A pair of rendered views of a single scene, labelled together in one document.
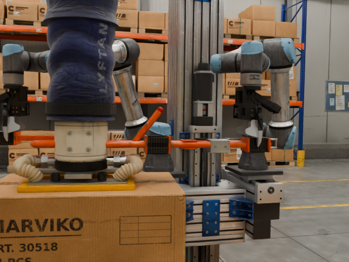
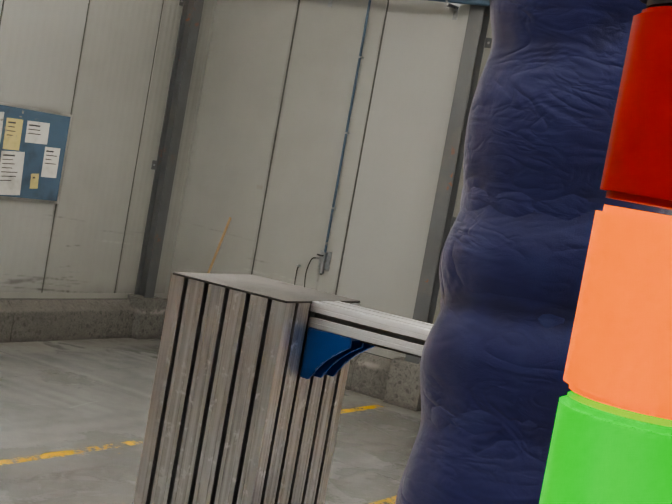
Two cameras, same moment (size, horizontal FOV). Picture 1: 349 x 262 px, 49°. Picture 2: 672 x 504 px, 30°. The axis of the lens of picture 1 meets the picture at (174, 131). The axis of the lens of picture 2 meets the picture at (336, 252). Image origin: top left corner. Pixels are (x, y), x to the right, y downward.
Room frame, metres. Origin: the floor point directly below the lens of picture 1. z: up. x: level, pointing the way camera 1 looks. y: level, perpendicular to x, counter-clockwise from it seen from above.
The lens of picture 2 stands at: (0.47, 1.41, 2.27)
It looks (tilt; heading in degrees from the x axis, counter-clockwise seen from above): 4 degrees down; 315
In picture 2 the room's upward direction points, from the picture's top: 10 degrees clockwise
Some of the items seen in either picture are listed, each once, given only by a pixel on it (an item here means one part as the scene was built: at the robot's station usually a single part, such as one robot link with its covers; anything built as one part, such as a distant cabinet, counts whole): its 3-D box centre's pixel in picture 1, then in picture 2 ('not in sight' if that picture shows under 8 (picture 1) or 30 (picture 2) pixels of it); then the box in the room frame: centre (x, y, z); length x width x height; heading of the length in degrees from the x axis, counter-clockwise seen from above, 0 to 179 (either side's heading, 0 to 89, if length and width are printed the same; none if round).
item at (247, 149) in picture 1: (255, 144); not in sight; (1.34, -0.29, 1.21); 0.08 x 0.07 x 0.05; 99
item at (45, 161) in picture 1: (81, 163); not in sight; (1.25, 0.31, 1.15); 0.34 x 0.25 x 0.06; 99
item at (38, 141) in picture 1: (138, 141); not in sight; (1.40, 0.13, 1.21); 0.93 x 0.30 x 0.04; 99
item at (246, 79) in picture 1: (251, 80); not in sight; (1.34, -0.27, 1.44); 0.08 x 0.08 x 0.05
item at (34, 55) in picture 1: (40, 62); not in sight; (1.52, 0.54, 1.51); 0.11 x 0.11 x 0.08; 45
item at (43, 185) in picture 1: (78, 180); not in sight; (1.15, 0.29, 1.11); 0.34 x 0.10 x 0.05; 99
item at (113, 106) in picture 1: (81, 108); not in sight; (1.25, 0.31, 1.33); 0.23 x 0.23 x 0.04
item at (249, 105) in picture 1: (248, 103); not in sight; (1.34, -0.26, 1.36); 0.09 x 0.08 x 0.12; 99
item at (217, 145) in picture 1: (217, 145); not in sight; (1.32, -0.15, 1.21); 0.07 x 0.07 x 0.04; 9
